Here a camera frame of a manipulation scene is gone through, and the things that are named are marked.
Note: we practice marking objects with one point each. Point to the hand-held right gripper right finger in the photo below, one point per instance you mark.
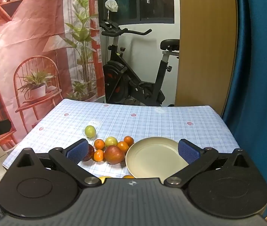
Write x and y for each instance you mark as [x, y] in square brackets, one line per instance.
[188, 154]

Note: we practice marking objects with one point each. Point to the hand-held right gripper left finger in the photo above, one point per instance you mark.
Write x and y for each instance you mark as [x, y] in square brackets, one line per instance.
[77, 150]

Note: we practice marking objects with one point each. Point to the dark brown mangosteen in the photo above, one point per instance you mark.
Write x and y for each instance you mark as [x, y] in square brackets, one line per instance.
[90, 153]

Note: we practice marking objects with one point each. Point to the small tangerine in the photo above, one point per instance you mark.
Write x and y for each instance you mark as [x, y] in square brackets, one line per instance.
[123, 146]
[128, 140]
[99, 144]
[98, 155]

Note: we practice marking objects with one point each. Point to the cream round plate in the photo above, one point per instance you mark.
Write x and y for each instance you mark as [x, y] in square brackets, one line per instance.
[152, 157]

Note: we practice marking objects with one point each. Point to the red apple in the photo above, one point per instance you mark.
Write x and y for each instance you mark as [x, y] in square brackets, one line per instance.
[114, 154]

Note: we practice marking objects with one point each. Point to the yellow lemon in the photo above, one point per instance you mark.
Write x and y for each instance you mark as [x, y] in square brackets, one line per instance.
[104, 179]

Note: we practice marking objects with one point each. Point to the greenish orange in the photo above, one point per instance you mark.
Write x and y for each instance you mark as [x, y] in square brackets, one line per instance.
[128, 176]

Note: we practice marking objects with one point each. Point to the green jujube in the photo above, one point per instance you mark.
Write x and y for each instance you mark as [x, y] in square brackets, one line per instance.
[90, 131]

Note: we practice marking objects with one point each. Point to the yellow-green jujube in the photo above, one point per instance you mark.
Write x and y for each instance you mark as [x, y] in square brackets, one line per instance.
[111, 141]

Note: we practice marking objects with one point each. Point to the blue checked tablecloth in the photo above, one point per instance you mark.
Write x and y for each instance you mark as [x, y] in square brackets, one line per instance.
[147, 122]

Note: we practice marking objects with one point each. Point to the black exercise bike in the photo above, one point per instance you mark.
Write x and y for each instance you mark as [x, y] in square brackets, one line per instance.
[124, 80]

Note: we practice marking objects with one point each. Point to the printed backdrop cloth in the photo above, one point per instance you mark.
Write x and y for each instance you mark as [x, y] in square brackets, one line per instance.
[30, 40]

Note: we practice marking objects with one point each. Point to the blue curtain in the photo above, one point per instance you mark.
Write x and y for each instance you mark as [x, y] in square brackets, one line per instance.
[258, 75]

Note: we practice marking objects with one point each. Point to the wooden panel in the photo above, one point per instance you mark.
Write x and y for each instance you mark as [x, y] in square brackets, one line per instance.
[206, 47]

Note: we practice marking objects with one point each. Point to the white cloth cap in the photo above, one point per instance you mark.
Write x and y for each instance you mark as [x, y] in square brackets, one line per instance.
[111, 4]

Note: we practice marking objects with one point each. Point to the dark window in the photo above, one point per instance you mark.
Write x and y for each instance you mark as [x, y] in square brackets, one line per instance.
[147, 2]

